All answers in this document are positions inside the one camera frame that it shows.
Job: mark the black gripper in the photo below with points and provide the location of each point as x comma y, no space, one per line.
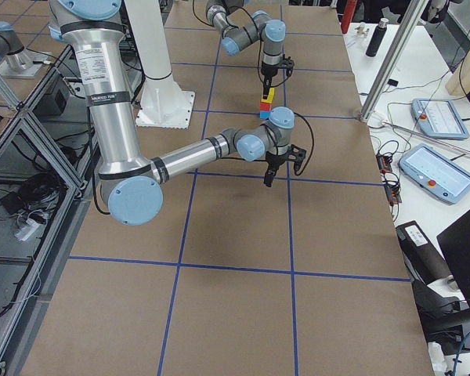
276,160
266,71

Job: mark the near teach pendant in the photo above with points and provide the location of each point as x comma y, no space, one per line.
435,173

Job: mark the aluminium frame post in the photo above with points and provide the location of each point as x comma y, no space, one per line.
405,29

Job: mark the white power strip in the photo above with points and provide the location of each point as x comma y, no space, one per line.
26,230

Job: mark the black cardboard box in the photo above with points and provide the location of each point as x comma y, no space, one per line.
423,257

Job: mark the yellow cube block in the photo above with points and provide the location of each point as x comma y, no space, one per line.
269,97

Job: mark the red fire extinguisher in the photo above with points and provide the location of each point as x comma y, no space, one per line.
347,16

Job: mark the orange circuit board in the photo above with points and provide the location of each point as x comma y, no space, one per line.
384,163

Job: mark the far teach pendant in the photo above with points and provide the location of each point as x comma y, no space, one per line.
439,119

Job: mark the black power adapter box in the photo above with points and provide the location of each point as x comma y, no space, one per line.
54,100

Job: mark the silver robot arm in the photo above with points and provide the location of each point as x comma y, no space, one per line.
270,32
131,183

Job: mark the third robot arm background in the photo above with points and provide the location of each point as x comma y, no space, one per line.
15,60

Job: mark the teach pendant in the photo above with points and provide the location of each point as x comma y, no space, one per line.
439,119
435,173

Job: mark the wrist camera black bracket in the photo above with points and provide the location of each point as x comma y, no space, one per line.
297,156

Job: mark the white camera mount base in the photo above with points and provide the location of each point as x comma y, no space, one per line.
163,103

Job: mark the red cube block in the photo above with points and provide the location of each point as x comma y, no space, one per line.
265,107

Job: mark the black water bottle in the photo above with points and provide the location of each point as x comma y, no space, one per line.
377,38

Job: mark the black computer monitor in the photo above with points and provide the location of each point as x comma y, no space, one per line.
454,243

